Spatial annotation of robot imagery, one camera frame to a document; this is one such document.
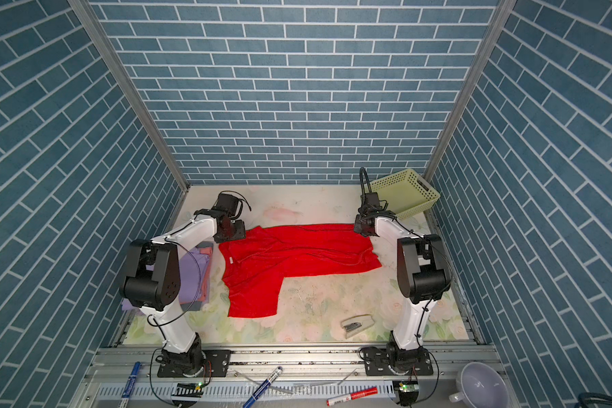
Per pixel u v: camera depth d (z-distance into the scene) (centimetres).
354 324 80
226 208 77
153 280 50
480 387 70
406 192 118
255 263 94
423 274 51
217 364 74
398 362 67
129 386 69
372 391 69
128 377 71
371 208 79
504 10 71
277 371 71
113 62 80
